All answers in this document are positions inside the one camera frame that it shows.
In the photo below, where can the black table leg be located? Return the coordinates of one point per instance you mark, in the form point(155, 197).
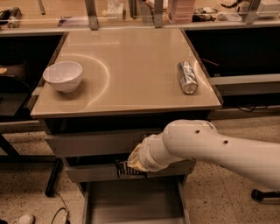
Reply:
point(51, 184)

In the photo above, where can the black chair base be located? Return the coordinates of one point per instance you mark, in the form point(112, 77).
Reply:
point(259, 196)

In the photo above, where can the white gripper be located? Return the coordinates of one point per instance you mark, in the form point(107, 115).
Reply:
point(146, 155)

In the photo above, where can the pink stacked container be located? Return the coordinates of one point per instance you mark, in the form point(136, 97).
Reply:
point(180, 11)

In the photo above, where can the grey drawer cabinet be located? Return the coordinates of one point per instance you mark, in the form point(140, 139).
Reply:
point(129, 82)

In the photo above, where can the white shoe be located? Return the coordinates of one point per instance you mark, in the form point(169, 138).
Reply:
point(24, 219)

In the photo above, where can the silver soda can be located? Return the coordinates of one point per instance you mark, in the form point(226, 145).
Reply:
point(187, 78)

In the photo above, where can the black rxbar chocolate wrapper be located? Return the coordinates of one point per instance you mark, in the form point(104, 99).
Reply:
point(123, 170)

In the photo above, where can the grey middle drawer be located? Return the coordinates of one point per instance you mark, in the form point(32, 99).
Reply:
point(91, 169)

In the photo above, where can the white ceramic bowl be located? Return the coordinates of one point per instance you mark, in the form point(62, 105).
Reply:
point(64, 76)

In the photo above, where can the grey metal post middle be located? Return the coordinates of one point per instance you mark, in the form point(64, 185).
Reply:
point(158, 13)

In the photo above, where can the grey metal post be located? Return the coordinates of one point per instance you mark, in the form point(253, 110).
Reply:
point(250, 16)
point(92, 15)
point(158, 13)

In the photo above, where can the grey top drawer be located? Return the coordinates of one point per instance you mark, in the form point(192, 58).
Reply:
point(97, 143)

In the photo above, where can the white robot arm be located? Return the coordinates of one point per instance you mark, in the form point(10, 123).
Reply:
point(200, 141)

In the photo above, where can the grey open bottom drawer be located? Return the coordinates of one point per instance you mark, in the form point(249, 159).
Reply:
point(135, 201)

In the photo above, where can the grey metal post left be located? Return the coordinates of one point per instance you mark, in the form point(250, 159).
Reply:
point(92, 15)

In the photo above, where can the grey metal post right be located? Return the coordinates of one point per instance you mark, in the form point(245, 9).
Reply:
point(250, 16)

